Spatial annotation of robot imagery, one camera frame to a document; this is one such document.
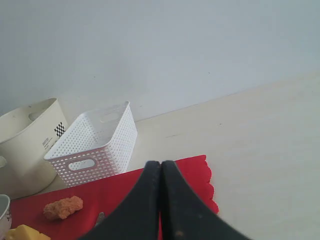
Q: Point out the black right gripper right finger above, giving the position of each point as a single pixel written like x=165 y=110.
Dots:
x=184 y=216

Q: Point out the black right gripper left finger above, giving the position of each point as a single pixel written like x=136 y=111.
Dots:
x=137 y=216

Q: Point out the orange fried nugget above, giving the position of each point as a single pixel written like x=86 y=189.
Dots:
x=63 y=208

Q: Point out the yellow cheese wedge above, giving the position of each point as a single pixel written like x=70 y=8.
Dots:
x=24 y=232

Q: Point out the red tablecloth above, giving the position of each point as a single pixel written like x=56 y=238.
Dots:
x=103 y=195

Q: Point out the steel table knife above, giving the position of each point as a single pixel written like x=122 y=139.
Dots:
x=100 y=219

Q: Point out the white perforated basket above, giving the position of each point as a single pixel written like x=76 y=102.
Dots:
x=97 y=145

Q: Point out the white ceramic bowl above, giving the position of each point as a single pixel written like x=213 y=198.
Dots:
x=5 y=214

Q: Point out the cream plastic tub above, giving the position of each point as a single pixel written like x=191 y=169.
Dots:
x=26 y=134

